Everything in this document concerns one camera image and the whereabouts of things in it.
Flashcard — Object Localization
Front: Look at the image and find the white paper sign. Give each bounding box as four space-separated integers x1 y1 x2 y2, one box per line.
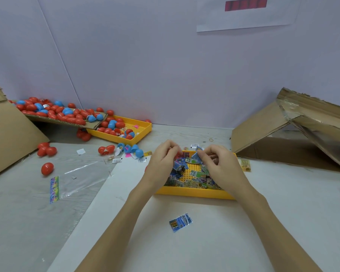
196 0 302 33

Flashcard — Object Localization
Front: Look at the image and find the brown cardboard sheet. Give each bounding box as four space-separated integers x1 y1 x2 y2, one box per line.
25 113 108 130

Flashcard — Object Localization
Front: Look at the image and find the yellow tray under eggs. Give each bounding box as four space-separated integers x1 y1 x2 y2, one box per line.
88 115 153 145

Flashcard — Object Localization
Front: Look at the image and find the person's right forearm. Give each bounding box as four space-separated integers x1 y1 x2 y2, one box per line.
235 189 324 272

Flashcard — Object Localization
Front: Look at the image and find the person's left forearm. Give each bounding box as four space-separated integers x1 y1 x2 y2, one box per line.
76 185 159 272

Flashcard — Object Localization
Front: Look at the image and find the yellow plastic tray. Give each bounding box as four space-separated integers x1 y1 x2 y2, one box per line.
156 149 239 201

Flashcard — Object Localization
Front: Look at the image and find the pile of plastic eggs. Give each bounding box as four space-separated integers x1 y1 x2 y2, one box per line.
11 97 153 177

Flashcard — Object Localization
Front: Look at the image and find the tall brown cardboard box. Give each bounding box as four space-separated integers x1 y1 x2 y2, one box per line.
0 78 50 180

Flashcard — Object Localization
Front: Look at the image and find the blue packet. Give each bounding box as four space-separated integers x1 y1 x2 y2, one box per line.
168 213 193 233

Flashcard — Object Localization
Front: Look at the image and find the clear bag with coloured label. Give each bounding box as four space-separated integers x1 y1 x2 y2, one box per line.
50 158 111 204

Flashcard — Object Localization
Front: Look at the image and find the person's left hand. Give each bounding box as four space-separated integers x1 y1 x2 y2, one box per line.
138 140 184 197

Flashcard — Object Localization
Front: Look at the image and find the torn flattened cardboard box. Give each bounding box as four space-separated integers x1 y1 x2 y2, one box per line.
231 88 340 173

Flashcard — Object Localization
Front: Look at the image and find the person's right hand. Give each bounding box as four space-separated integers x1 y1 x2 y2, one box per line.
196 145 254 200

